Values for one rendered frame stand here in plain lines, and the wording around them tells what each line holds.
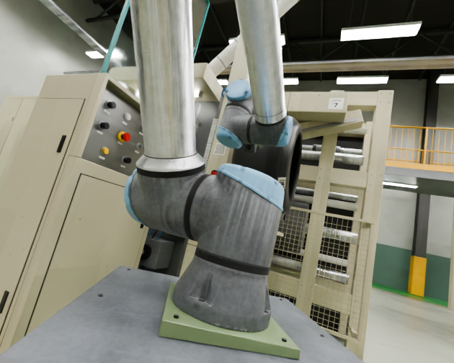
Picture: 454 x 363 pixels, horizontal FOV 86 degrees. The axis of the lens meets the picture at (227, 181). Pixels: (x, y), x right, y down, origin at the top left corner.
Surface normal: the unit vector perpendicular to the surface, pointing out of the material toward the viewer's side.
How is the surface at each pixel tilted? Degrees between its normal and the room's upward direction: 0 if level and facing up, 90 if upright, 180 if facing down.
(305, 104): 90
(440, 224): 90
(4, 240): 90
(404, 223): 90
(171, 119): 112
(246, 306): 70
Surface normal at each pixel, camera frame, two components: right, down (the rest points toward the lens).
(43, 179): -0.34, -0.25
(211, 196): -0.29, -0.48
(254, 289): 0.63, -0.33
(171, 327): 0.16, -0.14
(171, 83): 0.35, 0.31
